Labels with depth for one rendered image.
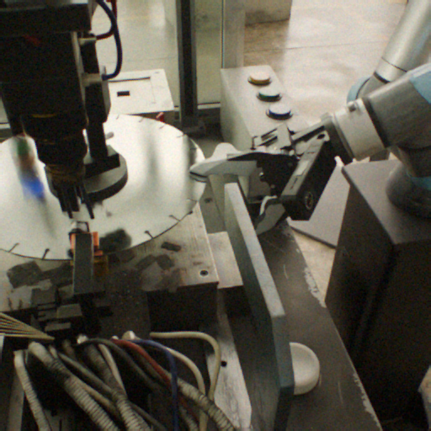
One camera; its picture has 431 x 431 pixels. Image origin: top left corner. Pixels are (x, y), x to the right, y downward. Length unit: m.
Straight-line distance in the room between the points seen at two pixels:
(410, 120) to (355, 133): 0.07
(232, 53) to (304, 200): 0.58
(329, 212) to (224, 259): 1.40
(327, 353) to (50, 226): 0.42
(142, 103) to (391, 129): 0.49
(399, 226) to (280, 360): 0.56
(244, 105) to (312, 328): 0.44
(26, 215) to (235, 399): 0.35
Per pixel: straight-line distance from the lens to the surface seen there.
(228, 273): 0.73
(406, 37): 0.81
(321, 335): 0.77
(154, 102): 0.99
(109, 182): 0.68
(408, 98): 0.67
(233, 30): 1.12
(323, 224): 2.06
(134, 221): 0.62
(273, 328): 0.46
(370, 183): 1.06
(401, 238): 0.95
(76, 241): 0.57
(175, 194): 0.66
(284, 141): 0.70
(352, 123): 0.67
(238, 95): 1.01
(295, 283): 0.82
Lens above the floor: 1.35
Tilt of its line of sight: 42 degrees down
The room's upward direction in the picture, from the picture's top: straight up
